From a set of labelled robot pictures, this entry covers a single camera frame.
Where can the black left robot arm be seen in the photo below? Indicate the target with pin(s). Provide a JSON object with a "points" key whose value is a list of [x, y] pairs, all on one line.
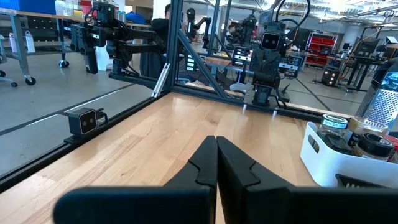
{"points": [[264, 95]]}

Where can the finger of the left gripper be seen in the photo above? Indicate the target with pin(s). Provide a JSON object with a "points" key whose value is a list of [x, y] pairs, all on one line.
{"points": [[247, 101], [275, 107]]}

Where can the black slotted plastic basket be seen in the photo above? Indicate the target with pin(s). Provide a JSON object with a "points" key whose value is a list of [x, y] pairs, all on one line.
{"points": [[354, 183]]}

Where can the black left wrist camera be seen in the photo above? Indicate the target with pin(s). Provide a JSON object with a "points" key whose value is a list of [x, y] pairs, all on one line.
{"points": [[270, 40]]}

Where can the background black robot arm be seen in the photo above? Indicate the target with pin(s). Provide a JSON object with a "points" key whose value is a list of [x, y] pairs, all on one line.
{"points": [[109, 34]]}

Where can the grey rolling workbench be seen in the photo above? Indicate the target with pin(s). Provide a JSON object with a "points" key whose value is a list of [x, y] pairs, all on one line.
{"points": [[21, 46]]}

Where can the black aluminium table frame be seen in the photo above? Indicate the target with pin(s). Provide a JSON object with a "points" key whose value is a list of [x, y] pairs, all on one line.
{"points": [[174, 46]]}

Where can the white plastic bin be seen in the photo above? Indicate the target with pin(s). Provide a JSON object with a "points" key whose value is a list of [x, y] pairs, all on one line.
{"points": [[326, 165]]}

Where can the silver frame bracket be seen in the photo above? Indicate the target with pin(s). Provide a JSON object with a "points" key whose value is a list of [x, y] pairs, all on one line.
{"points": [[160, 81]]}

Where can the smoked paprika tin red lid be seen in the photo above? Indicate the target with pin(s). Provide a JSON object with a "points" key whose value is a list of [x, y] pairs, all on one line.
{"points": [[394, 141]]}

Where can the black-lidded herb jar green label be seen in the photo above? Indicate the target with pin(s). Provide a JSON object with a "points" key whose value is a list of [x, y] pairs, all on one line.
{"points": [[374, 144]]}

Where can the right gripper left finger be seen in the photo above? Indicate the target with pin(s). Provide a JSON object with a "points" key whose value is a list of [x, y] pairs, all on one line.
{"points": [[155, 205]]}

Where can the small black camera box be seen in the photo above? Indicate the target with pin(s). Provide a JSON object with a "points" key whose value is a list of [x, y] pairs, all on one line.
{"points": [[84, 122]]}

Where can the person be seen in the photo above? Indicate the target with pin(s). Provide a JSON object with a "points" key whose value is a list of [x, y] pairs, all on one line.
{"points": [[155, 46], [230, 31]]}

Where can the white bottle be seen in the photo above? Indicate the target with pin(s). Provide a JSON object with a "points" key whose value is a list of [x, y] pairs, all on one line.
{"points": [[12, 42], [30, 42]]}

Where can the dark rectangular box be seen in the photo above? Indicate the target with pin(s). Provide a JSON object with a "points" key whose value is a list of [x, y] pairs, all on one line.
{"points": [[339, 143]]}

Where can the red shelving rack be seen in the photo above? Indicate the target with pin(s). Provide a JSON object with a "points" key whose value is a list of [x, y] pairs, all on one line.
{"points": [[320, 46]]}

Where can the green-lidded oregano glass jar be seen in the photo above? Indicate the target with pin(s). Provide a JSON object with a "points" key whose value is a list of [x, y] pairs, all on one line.
{"points": [[334, 123]]}

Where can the blue storage bin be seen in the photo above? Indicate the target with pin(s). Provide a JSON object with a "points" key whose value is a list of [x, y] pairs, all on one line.
{"points": [[31, 5]]}

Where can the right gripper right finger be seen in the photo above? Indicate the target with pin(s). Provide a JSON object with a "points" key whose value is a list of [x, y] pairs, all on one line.
{"points": [[280, 205]]}

